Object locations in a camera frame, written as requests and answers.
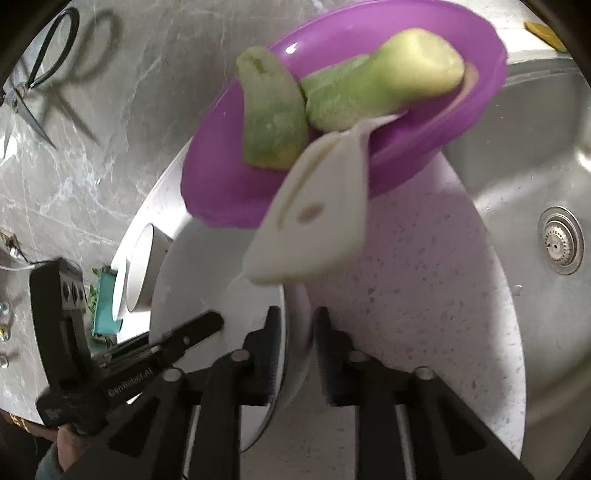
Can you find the grey gradient dinner plate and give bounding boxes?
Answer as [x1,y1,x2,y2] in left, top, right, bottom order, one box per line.
[148,212,314,455]

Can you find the black kitchen scissors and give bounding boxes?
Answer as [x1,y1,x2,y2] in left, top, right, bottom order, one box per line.
[2,7,80,149]

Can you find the person's left hand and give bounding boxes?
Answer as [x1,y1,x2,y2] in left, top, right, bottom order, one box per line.
[56,425,93,472]

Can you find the small teal floral plate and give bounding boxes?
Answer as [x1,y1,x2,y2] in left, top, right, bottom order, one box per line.
[111,259,129,321]

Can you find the pink floral rice bowl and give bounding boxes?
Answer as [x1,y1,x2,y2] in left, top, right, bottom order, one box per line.
[125,223,172,313]

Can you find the teal bowl of greens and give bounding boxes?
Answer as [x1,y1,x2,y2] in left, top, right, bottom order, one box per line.
[87,266,122,346]

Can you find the sink drain strainer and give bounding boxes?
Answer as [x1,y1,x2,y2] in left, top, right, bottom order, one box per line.
[537,205,585,276]

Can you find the green vegetable piece left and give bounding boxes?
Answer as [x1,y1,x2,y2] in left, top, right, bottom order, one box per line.
[236,46,308,171]

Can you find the green vegetable piece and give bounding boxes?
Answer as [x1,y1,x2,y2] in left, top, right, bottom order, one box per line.
[236,46,308,171]
[301,28,466,133]

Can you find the stainless steel sink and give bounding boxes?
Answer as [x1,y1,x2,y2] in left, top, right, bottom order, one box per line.
[445,57,590,479]

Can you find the green vegetable piece right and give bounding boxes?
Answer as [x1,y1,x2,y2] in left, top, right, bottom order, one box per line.
[301,28,466,133]

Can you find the yellow sponge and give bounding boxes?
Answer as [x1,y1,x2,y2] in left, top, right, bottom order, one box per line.
[524,21,568,53]

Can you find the black power cable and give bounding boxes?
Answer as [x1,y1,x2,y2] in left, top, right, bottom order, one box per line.
[0,227,84,278]

